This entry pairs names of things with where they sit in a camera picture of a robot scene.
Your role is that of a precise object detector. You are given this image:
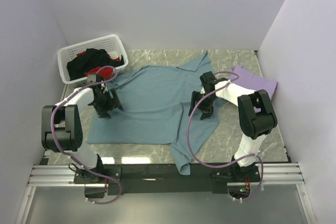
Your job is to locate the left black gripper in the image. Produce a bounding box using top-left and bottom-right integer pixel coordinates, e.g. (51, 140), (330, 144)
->
(92, 88), (123, 119)

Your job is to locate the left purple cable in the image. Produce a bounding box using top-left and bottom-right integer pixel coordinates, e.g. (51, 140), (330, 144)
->
(49, 65), (123, 206)

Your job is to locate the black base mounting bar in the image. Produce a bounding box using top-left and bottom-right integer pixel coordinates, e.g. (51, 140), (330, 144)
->
(73, 163), (261, 199)

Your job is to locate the red t shirt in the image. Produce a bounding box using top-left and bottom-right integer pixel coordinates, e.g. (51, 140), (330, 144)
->
(73, 50), (124, 79)

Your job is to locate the blue t shirt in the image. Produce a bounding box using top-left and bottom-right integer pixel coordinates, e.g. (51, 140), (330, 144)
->
(88, 52), (224, 175)

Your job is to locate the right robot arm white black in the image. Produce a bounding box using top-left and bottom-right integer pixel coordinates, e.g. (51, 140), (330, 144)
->
(186, 71), (278, 182)

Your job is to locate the white plastic laundry basket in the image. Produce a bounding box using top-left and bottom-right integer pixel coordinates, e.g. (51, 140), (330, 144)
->
(57, 35), (129, 85)

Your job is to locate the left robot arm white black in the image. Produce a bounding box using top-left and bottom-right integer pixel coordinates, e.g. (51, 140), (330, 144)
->
(41, 74), (123, 183)

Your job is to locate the black t shirt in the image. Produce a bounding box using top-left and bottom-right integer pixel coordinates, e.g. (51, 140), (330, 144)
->
(67, 48), (124, 81)

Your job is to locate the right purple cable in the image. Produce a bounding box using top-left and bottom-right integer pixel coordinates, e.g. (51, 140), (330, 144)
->
(186, 73), (264, 204)

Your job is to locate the purple cable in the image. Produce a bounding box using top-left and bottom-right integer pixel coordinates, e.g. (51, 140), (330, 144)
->
(186, 73), (264, 204)
(49, 65), (123, 206)

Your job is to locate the folded purple t shirt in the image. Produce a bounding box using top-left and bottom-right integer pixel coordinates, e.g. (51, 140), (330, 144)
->
(231, 65), (278, 99)

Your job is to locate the aluminium frame rail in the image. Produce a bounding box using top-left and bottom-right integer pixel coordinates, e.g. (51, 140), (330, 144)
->
(16, 151), (317, 223)

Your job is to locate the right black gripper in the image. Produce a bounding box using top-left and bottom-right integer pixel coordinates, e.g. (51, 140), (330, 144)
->
(188, 91), (217, 120)

